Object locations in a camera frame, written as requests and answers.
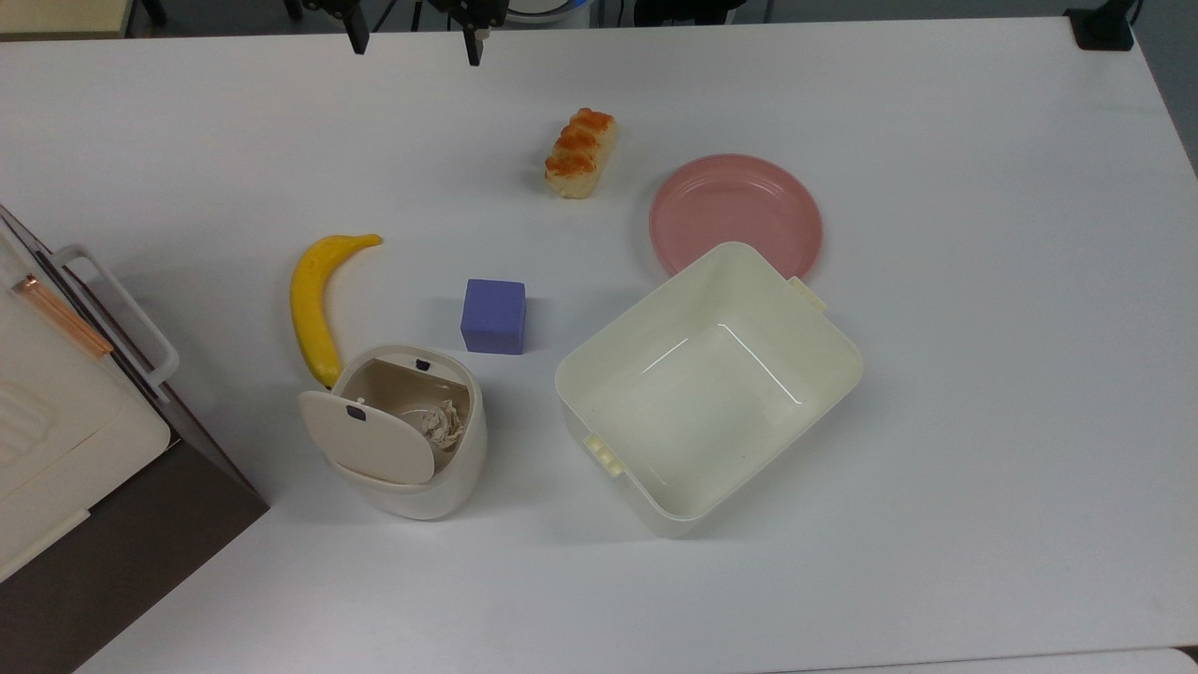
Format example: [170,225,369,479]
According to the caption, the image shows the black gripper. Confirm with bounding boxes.
[301,0,511,66]

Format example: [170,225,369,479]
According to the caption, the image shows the crumpled paper ball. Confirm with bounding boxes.
[416,400,466,452]

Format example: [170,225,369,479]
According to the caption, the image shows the toy bread with orange topping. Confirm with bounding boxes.
[545,108,619,200]

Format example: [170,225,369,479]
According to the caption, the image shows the cream plastic storage bin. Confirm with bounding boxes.
[554,242,864,539]

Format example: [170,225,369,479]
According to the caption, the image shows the cream box with handles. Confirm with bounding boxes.
[0,225,172,583]

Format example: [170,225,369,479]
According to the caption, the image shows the purple cube block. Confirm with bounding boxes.
[460,278,527,357]

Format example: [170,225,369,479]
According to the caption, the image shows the black table clamp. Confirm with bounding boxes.
[1064,0,1138,51]

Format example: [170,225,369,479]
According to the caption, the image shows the pink round plate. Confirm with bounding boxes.
[649,154,825,282]

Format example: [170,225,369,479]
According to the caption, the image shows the white drawer handle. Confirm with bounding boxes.
[51,244,180,405]

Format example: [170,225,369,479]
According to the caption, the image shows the yellow banana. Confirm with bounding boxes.
[289,233,384,390]

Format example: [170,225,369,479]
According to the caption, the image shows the orange tape strip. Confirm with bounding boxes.
[13,274,114,359]

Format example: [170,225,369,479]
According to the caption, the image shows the cream trash can with lid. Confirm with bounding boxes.
[298,344,489,521]

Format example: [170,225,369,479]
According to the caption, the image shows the dark brown wooden box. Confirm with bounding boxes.
[0,204,270,674]

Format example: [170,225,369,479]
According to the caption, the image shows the tan wooden board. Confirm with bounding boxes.
[0,0,128,38]

